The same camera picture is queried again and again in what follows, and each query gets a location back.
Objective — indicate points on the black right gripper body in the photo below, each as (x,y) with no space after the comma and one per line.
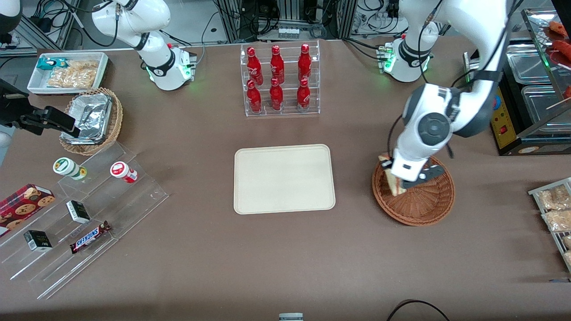
(12,110)

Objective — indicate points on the triangular sandwich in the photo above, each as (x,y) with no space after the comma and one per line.
(395,185)

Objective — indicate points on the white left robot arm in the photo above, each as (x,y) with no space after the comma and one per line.
(468,22)

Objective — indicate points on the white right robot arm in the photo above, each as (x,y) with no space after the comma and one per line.
(134,22)

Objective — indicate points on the brown wicker basket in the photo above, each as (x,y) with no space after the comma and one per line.
(419,205)

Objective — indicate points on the tan wicker basket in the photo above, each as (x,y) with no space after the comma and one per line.
(116,120)

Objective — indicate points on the cream rectangular tray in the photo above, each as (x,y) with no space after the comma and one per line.
(284,178)

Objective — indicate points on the tray of packaged crackers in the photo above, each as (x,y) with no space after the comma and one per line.
(535,192)

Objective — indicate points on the silver foil container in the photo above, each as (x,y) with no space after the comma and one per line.
(91,113)

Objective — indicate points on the white rectangular snack bin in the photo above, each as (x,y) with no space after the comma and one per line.
(38,84)

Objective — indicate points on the clear bag of chips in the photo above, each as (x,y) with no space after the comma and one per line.
(76,76)

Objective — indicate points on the green lid cup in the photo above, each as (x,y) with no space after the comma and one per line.
(66,166)

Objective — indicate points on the teal snack packet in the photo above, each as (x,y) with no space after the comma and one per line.
(47,63)

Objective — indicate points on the red cookie box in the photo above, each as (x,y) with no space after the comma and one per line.
(22,205)

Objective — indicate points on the red lid cup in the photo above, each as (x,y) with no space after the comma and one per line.
(121,170)

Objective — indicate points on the small black box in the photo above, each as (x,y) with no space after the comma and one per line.
(38,240)
(78,211)

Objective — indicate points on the black food warmer appliance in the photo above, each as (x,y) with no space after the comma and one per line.
(504,116)

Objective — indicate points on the red soda bottle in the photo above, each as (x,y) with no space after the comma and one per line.
(254,67)
(304,62)
(276,96)
(254,98)
(277,64)
(303,94)

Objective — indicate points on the clear acrylic bottle rack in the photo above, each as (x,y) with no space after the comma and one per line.
(287,111)

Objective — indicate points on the clear acrylic stepped shelf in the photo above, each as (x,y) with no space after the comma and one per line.
(129,205)

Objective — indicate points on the snickers chocolate bar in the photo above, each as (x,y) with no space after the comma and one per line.
(89,237)

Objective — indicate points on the clear bag of snacks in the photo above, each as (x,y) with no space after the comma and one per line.
(567,241)
(568,258)
(557,220)
(555,198)

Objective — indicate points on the steel food pan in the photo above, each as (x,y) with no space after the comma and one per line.
(528,62)
(542,102)

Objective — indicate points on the white power strip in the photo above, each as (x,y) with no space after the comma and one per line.
(288,32)

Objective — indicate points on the small grey device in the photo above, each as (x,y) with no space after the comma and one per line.
(291,317)

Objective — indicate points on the aluminium frame rack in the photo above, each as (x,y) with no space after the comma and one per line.
(232,18)

